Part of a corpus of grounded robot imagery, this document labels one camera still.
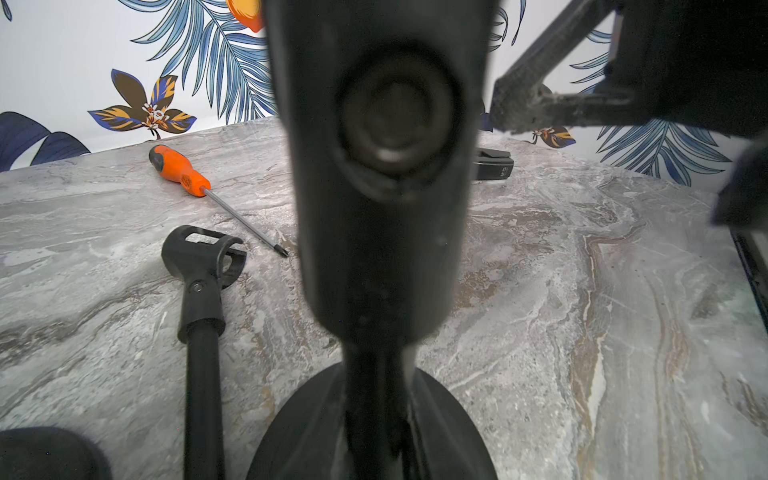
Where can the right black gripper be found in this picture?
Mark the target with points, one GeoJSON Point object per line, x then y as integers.
{"type": "Point", "coordinates": [690, 60]}

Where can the black stand pole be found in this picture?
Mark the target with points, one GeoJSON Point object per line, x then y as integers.
{"type": "Point", "coordinates": [207, 262]}
{"type": "Point", "coordinates": [380, 104]}

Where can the black round base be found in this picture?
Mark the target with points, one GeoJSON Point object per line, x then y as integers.
{"type": "Point", "coordinates": [307, 439]}
{"type": "Point", "coordinates": [50, 453]}

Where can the black clip piece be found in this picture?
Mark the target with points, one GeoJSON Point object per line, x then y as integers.
{"type": "Point", "coordinates": [492, 165]}

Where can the aluminium front rail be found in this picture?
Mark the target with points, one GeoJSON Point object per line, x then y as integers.
{"type": "Point", "coordinates": [752, 250]}

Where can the orange handled screwdriver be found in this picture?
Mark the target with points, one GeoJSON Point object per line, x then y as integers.
{"type": "Point", "coordinates": [177, 168]}

